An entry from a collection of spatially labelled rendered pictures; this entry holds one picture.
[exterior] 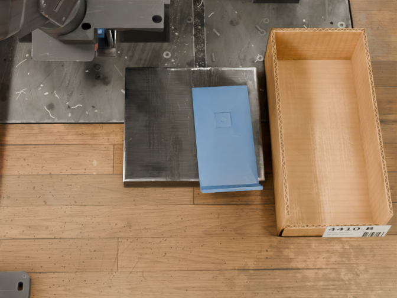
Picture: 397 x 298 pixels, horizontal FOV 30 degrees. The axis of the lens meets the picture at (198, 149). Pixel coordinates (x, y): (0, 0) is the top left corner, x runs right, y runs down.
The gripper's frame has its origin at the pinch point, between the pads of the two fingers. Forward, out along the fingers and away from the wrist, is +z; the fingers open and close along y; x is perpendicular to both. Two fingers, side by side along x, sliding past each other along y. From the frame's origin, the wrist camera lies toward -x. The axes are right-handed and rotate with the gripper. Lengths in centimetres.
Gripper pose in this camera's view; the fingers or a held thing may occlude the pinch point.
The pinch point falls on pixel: (72, 21)
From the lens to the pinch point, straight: 89.3
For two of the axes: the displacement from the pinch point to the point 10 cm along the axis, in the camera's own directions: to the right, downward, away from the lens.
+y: 0.0, -10.0, -0.6
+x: -10.0, 0.0, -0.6
